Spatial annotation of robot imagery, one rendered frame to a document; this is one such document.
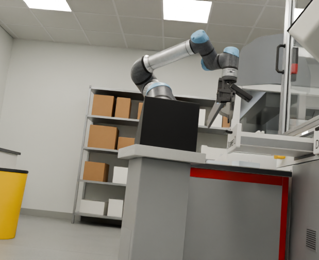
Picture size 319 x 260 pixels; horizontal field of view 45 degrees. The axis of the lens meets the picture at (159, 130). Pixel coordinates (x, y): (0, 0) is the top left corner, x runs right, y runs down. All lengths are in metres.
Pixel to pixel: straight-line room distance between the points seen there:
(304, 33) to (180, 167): 0.80
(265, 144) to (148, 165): 0.56
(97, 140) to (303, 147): 4.24
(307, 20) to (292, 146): 0.98
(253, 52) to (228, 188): 1.20
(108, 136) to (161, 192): 4.27
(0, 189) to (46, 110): 2.76
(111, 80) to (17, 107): 1.57
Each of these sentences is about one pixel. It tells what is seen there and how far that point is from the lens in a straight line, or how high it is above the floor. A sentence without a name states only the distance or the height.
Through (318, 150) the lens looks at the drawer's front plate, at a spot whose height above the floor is 0.83.
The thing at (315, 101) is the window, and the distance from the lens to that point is 1.90.
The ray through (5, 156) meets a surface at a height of 0.81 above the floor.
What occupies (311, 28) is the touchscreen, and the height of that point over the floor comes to 0.96.
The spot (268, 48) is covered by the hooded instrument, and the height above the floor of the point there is 1.65.
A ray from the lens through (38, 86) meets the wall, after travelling 6.56.
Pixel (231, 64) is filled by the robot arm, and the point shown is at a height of 1.22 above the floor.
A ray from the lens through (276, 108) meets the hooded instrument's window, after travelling 2.78.
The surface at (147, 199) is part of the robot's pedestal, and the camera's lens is 1.43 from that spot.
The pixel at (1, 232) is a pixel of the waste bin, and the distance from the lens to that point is 3.95.
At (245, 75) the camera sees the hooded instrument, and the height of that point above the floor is 1.44.
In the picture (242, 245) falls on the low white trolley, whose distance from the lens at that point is 1.97.
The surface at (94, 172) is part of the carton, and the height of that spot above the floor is 0.75.
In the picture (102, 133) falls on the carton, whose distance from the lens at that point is 5.70.
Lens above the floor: 0.61
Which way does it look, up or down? 9 degrees up
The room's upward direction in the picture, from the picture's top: 6 degrees clockwise
